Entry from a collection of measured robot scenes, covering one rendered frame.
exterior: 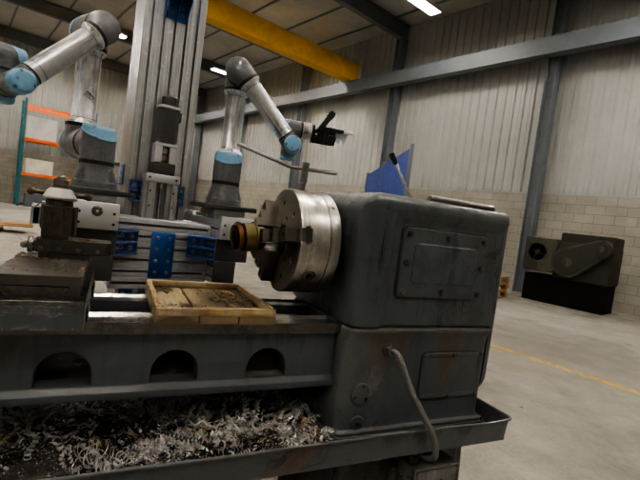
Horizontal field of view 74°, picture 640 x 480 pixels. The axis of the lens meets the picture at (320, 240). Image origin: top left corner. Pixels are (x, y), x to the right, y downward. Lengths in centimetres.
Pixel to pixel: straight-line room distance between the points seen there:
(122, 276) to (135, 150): 53
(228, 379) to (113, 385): 27
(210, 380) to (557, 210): 1068
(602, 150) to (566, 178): 91
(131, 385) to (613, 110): 1119
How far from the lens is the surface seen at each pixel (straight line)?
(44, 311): 103
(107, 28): 183
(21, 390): 116
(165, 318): 109
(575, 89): 1203
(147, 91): 198
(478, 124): 1286
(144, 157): 194
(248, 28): 1336
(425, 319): 138
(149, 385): 116
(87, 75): 191
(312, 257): 118
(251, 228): 124
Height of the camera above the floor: 116
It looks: 3 degrees down
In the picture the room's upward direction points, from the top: 7 degrees clockwise
